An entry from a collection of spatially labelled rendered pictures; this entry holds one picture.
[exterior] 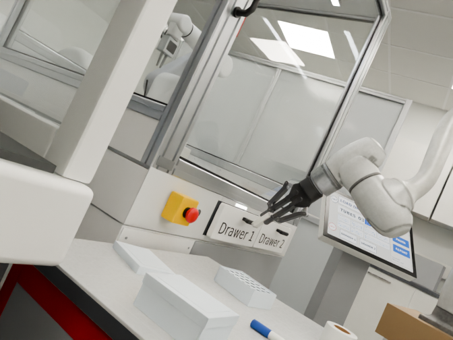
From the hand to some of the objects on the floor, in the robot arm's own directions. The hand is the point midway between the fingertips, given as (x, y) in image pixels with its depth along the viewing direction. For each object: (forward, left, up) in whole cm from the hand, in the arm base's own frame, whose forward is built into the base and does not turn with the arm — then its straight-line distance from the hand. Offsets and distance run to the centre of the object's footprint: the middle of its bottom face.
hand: (262, 220), depth 124 cm
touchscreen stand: (+9, -93, -93) cm, 131 cm away
